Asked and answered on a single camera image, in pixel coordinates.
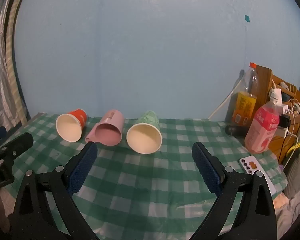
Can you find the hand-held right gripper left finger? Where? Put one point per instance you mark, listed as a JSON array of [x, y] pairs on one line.
[[83, 165]]

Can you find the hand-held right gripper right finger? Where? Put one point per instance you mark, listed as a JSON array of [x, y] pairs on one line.
[[207, 166]]

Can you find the red paper cup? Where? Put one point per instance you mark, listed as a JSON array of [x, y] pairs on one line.
[[76, 117]]

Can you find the pink plastic cup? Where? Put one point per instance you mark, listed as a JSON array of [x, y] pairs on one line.
[[110, 122]]

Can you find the green patterned paper cup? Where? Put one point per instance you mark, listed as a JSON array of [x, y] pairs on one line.
[[147, 120]]

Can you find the white phone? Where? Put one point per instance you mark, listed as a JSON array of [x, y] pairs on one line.
[[247, 163]]

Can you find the black cylindrical object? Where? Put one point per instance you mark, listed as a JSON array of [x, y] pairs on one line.
[[233, 130]]

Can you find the green checkered tablecloth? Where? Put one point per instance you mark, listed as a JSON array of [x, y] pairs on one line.
[[145, 180]]

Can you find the pink drink bottle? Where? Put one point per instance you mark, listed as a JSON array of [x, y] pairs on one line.
[[261, 127]]

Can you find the grey curtain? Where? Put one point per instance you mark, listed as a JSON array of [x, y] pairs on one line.
[[2, 67]]

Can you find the orange drink bottle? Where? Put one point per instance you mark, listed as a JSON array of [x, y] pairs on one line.
[[245, 105]]

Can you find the grey bedding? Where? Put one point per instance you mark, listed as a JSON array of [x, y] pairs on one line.
[[296, 180]]

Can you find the black power adapter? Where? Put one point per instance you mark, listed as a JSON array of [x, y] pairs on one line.
[[285, 120]]

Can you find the white charger plug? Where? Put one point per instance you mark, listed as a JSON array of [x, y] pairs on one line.
[[277, 95]]

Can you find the wooden shelf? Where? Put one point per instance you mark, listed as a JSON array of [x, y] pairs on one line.
[[263, 80]]

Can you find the teal tape piece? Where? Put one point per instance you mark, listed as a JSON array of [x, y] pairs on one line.
[[247, 18]]

